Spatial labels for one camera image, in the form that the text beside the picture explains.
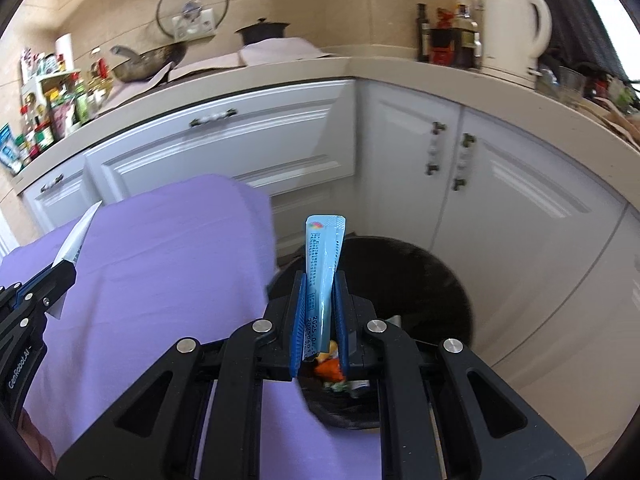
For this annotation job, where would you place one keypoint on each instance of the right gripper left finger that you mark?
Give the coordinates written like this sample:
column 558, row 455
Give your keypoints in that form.
column 198, row 407

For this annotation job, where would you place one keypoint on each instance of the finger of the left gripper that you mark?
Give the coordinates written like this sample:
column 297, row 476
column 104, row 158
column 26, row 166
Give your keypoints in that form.
column 48, row 286

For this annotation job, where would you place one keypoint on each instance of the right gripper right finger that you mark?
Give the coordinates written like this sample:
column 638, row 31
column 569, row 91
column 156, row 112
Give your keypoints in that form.
column 444, row 413

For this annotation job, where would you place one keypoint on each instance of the white milk powder sachet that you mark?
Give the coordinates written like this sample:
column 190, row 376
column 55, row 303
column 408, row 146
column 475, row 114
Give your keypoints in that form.
column 72, row 247

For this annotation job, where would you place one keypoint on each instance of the light blue stick sachet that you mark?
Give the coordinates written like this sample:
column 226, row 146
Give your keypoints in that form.
column 323, row 246

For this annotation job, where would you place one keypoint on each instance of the black trash bin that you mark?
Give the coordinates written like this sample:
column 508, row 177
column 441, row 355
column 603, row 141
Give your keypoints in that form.
column 408, row 287

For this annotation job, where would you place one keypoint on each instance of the purple table cloth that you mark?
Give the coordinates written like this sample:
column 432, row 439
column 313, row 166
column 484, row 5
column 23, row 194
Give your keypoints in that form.
column 191, row 259

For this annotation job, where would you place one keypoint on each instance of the blue white snack bag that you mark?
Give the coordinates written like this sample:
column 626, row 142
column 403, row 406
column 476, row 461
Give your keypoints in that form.
column 8, row 151

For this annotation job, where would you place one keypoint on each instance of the cooking oil bottle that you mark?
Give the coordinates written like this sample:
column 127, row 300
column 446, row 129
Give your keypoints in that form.
column 101, row 83

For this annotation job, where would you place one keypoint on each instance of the metal wok pan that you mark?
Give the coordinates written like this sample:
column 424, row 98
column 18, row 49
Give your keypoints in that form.
column 144, row 66

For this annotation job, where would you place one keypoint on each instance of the glass pot lid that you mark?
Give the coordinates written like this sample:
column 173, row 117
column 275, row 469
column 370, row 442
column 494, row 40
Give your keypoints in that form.
column 190, row 20

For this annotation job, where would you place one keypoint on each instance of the white cloth on counter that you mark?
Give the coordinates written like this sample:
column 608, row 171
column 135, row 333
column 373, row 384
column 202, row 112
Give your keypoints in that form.
column 268, row 51

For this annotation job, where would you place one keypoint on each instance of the black clay pot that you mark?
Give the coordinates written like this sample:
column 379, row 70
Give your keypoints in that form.
column 262, row 30

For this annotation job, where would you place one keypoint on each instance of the clear drinking glass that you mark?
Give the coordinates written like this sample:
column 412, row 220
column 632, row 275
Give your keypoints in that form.
column 571, row 87

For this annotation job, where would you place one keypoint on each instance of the white electric kettle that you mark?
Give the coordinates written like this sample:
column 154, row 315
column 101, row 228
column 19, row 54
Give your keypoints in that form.
column 516, row 33

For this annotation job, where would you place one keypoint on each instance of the soy sauce bottle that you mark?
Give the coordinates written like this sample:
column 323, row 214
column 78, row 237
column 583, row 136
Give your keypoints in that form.
column 465, row 39

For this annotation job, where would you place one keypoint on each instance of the red sauce jar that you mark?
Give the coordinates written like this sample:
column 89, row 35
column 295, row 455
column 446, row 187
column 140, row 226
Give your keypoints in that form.
column 441, row 38

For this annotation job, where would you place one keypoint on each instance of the dark glass bottle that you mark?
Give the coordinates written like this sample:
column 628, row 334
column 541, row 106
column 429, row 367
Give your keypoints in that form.
column 424, row 33

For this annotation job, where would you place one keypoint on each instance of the small drawer handle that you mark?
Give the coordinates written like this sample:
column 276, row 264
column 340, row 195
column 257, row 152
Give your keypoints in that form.
column 52, row 184

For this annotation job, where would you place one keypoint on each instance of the right cabinet door handle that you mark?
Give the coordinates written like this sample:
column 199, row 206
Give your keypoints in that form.
column 462, row 167

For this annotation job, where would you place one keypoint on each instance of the cabinet door handle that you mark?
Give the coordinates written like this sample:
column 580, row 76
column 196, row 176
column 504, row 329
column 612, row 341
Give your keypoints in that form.
column 462, row 167
column 434, row 149

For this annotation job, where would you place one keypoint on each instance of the left cabinet door handle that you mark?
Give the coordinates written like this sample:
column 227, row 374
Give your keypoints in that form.
column 434, row 149

